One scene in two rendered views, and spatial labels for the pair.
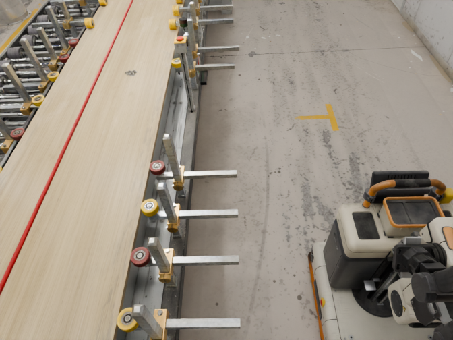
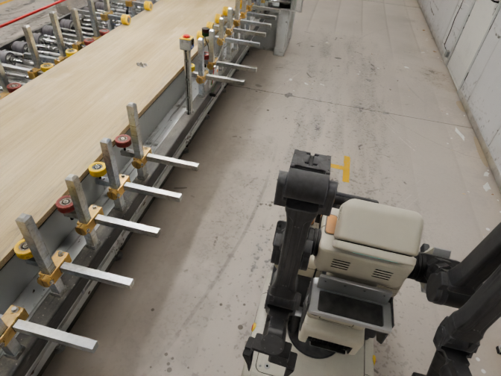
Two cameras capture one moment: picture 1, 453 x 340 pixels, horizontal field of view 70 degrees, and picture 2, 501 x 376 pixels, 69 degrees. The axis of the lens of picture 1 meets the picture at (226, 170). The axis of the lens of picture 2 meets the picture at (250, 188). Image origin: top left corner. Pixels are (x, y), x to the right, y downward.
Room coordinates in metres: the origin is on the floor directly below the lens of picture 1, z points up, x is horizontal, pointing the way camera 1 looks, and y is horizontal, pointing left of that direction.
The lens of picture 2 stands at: (-0.37, -0.48, 2.04)
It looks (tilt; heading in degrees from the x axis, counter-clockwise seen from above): 41 degrees down; 5
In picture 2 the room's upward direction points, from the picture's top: 6 degrees clockwise
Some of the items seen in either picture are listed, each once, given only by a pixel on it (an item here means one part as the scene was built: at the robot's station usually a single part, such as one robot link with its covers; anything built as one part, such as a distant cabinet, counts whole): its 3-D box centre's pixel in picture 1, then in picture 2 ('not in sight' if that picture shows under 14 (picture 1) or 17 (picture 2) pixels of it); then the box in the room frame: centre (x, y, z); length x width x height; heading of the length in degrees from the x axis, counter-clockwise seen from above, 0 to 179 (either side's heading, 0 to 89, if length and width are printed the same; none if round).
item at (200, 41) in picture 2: (191, 65); (200, 71); (2.08, 0.19, 0.89); 0.04 x 0.04 x 0.48; 86
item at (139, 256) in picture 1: (142, 260); (68, 210); (0.63, 0.39, 0.85); 0.08 x 0.08 x 0.11
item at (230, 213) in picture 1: (193, 214); (138, 189); (0.87, 0.18, 0.82); 0.43 x 0.03 x 0.04; 86
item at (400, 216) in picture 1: (409, 217); not in sight; (0.72, -0.80, 0.87); 0.23 x 0.15 x 0.11; 85
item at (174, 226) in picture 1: (174, 218); (118, 186); (0.86, 0.27, 0.82); 0.14 x 0.06 x 0.05; 176
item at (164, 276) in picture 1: (166, 265); (89, 220); (0.61, 0.29, 0.84); 0.14 x 0.06 x 0.05; 176
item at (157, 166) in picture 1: (158, 171); (124, 146); (1.13, 0.36, 0.85); 0.08 x 0.08 x 0.11
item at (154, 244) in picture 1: (164, 267); (85, 219); (0.58, 0.29, 0.87); 0.04 x 0.04 x 0.48; 86
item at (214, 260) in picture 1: (188, 261); (111, 222); (0.62, 0.20, 0.84); 0.43 x 0.03 x 0.04; 86
